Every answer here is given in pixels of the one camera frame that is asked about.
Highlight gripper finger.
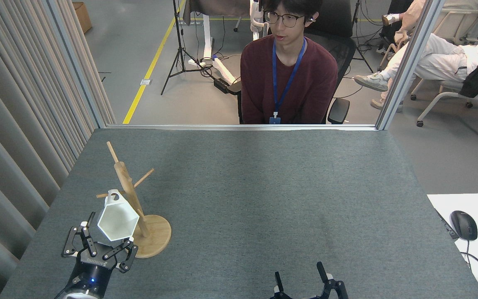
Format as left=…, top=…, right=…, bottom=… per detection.
left=270, top=271, right=286, bottom=299
left=316, top=262, right=349, bottom=299

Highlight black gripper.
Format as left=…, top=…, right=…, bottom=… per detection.
left=61, top=212, right=139, bottom=296

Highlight white hexagonal cup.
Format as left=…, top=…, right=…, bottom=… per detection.
left=97, top=189, right=140, bottom=242

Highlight wooden cup rack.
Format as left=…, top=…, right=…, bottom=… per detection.
left=96, top=141, right=172, bottom=259

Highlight flat black bar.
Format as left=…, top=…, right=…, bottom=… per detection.
left=435, top=209, right=459, bottom=240

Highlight black computer mouse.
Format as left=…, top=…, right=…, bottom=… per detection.
left=450, top=210, right=478, bottom=241

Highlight white side table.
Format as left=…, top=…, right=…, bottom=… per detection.
left=427, top=193, right=478, bottom=299

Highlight beige pleated curtain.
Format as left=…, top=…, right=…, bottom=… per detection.
left=0, top=0, right=117, bottom=299

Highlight black tripod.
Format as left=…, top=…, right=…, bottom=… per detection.
left=349, top=0, right=374, bottom=74
left=161, top=0, right=215, bottom=96

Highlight brown cardboard box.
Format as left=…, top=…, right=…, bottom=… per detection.
left=72, top=2, right=93, bottom=34

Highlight white desk leg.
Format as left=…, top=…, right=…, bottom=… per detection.
left=188, top=15, right=215, bottom=68

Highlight seated person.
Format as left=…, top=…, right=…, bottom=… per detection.
left=381, top=0, right=427, bottom=45
left=354, top=6, right=478, bottom=113

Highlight white wheeled stand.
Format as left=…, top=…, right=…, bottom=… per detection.
left=234, top=0, right=273, bottom=41

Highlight black-rimmed glasses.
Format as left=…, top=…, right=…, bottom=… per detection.
left=263, top=11, right=306, bottom=28

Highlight blue lanyard with badge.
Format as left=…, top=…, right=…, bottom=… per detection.
left=269, top=37, right=307, bottom=125

